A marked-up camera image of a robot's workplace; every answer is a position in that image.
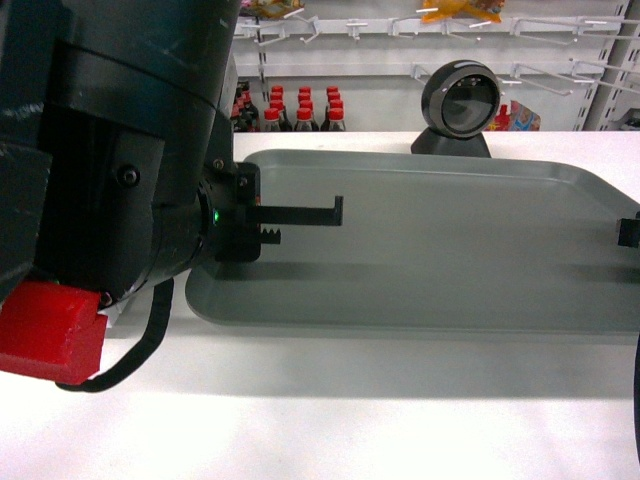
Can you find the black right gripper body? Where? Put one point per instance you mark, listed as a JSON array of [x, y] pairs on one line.
[[628, 231]]

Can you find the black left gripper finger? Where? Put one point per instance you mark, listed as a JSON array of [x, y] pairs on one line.
[[300, 216], [269, 236]]

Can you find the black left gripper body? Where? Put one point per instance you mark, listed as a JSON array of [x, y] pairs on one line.
[[225, 191]]

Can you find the grey-silver rectangular tray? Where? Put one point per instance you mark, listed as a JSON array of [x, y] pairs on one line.
[[433, 243]]

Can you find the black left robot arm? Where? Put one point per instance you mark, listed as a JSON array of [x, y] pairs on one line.
[[116, 167]]

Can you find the red-cap soy sauce bottle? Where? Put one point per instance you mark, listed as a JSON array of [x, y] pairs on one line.
[[305, 120], [274, 121], [334, 121]]

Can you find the colourful snack pouch behind scanner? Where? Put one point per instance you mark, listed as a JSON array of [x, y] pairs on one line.
[[515, 117]]

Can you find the purple snack bag hanging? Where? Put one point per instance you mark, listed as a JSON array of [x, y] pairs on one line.
[[269, 9]]

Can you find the black round barcode scanner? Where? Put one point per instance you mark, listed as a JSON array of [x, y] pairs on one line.
[[458, 102]]

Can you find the orange snack bag hanging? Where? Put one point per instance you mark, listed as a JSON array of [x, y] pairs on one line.
[[484, 10]]

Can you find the red camera mount block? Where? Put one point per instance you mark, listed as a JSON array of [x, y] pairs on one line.
[[52, 332]]

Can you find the white peg hook rail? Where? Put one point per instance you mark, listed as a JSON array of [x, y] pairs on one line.
[[554, 30]]

